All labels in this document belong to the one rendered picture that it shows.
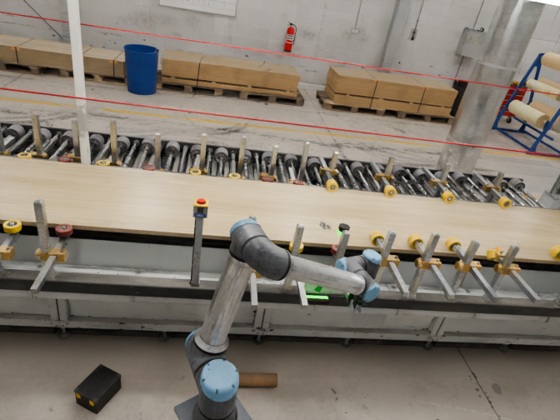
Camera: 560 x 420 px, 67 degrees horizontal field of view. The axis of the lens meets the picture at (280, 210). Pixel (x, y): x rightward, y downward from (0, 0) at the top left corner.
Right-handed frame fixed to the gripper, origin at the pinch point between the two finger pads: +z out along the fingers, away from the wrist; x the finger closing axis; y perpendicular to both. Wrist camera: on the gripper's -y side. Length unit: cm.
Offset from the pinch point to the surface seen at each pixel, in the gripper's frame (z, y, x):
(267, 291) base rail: 12.4, -24.1, -40.6
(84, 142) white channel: -23, -121, -161
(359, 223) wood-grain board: -8, -71, 21
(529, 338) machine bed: 66, -48, 167
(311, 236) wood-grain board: -8, -52, -15
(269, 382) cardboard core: 76, -14, -31
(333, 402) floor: 83, -5, 10
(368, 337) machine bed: 71, -48, 42
